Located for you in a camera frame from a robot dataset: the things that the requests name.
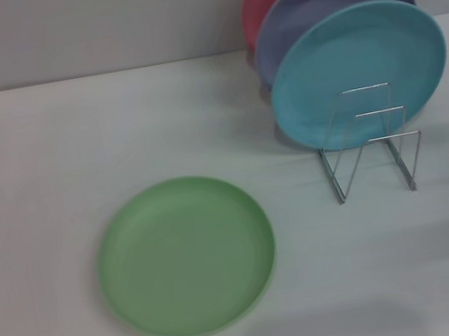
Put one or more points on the green plastic plate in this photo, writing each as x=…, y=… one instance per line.
x=186, y=261

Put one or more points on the blue plastic plate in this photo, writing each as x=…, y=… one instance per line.
x=340, y=60

